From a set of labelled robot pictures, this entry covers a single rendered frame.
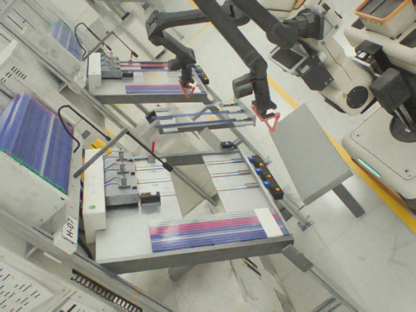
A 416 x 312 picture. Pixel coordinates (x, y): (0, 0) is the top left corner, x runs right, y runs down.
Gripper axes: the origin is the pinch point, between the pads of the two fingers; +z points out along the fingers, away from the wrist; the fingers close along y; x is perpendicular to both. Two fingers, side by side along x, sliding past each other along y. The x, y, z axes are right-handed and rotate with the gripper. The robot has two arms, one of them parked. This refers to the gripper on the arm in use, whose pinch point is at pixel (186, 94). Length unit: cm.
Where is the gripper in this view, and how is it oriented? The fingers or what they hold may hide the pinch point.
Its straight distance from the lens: 239.5
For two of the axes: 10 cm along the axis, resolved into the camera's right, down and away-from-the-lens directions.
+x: 9.6, -1.1, 2.4
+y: 2.7, 4.6, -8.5
